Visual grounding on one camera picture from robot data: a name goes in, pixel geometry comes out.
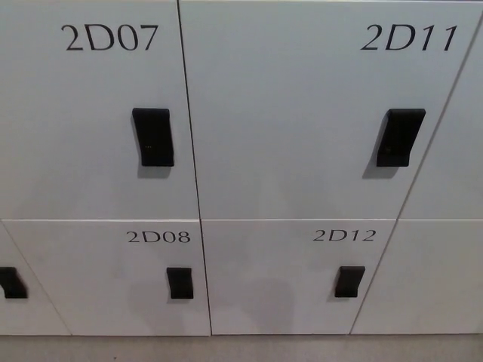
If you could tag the white locker door 2D11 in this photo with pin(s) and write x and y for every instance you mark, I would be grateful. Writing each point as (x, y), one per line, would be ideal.
(294, 113)

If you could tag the white locker door 2D08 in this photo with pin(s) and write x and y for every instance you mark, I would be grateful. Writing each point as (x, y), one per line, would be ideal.
(105, 286)

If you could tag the white locker door 2D07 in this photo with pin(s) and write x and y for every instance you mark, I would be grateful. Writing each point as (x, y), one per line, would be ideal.
(75, 132)

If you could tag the white locker door 2D12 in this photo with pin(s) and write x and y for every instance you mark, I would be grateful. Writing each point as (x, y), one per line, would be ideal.
(279, 286)

